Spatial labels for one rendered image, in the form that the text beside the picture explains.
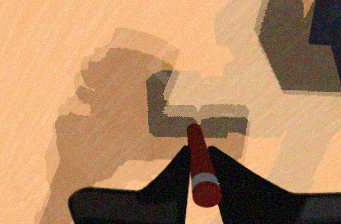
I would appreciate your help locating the dark red peg with grey band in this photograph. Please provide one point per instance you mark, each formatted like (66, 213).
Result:
(205, 189)

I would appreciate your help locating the grey sloped panel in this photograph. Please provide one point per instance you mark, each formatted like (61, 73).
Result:
(326, 28)

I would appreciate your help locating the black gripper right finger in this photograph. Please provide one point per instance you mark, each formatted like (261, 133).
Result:
(247, 198)

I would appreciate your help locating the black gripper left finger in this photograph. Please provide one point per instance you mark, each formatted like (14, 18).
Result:
(162, 201)

